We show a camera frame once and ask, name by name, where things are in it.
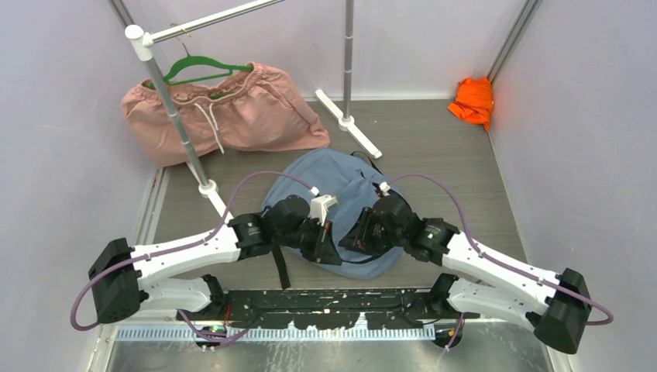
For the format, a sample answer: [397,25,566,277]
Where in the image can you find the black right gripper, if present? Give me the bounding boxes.
[339,207,406,257]

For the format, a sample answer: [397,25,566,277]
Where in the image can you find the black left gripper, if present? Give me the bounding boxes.
[275,216,342,266]

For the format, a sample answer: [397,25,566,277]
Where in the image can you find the blue backpack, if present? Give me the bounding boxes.
[283,148,402,280]

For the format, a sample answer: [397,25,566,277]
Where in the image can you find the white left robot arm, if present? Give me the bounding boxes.
[88,195,342,324]

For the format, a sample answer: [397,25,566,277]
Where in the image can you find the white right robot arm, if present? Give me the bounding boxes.
[339,195,592,354]

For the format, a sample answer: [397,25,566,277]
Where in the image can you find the orange cloth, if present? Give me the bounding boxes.
[447,77,494,133]

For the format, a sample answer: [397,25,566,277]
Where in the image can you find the green clothes hanger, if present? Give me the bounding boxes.
[159,39,254,88]

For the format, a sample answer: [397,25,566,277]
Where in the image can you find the metal clothes rack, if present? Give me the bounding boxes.
[125,1,383,215]

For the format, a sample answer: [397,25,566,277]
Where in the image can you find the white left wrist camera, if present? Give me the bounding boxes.
[309,187,338,226]

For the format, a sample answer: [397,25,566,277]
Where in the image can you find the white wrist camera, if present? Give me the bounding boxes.
[309,187,338,226]
[377,182,390,198]

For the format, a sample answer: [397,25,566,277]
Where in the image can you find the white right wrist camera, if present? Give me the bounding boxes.
[377,182,390,198]

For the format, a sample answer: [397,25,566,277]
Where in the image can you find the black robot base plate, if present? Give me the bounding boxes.
[185,288,459,330]

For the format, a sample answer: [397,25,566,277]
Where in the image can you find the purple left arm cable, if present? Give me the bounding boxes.
[70,170,319,353]

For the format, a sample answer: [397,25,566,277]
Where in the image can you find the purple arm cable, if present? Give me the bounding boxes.
[382,173,614,353]
[70,170,319,353]

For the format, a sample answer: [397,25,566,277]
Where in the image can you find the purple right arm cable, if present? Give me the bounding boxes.
[382,173,614,353]

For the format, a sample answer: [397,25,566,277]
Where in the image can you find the pink drawstring shorts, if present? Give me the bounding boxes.
[121,63,331,167]

